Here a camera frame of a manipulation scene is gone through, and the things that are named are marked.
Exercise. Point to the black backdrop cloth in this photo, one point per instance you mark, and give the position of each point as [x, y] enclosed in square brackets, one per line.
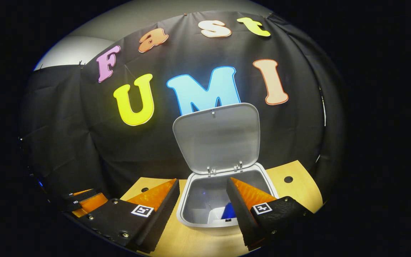
[66, 125]

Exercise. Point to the silver and blue pop can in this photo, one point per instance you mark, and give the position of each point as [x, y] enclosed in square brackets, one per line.
[228, 212]

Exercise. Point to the wooden desktop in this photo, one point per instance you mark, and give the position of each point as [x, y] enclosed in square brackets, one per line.
[198, 244]

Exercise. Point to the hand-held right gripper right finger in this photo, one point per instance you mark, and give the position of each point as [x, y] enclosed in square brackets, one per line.
[241, 214]

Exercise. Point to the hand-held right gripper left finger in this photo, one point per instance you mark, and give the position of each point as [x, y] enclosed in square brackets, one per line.
[162, 217]

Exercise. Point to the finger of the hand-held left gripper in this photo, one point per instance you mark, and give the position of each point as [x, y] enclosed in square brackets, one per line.
[91, 205]

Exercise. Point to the white desktop garbage bin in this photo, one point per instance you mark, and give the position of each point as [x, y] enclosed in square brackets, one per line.
[219, 139]

